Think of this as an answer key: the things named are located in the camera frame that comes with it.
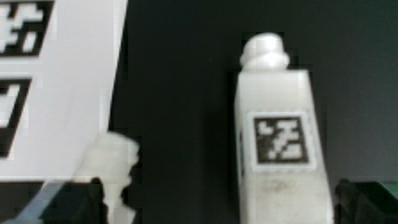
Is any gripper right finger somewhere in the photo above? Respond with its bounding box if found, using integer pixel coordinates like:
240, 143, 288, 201
335, 179, 398, 224

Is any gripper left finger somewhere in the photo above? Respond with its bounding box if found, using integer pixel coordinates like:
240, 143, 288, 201
16, 178, 109, 224

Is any white leg with tag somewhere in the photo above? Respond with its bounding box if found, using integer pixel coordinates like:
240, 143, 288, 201
235, 33, 333, 224

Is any white leg centre right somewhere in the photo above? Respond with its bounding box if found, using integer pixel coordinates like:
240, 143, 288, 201
73, 132, 139, 224

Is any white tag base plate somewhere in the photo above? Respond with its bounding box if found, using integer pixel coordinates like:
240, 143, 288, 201
0, 0, 128, 182

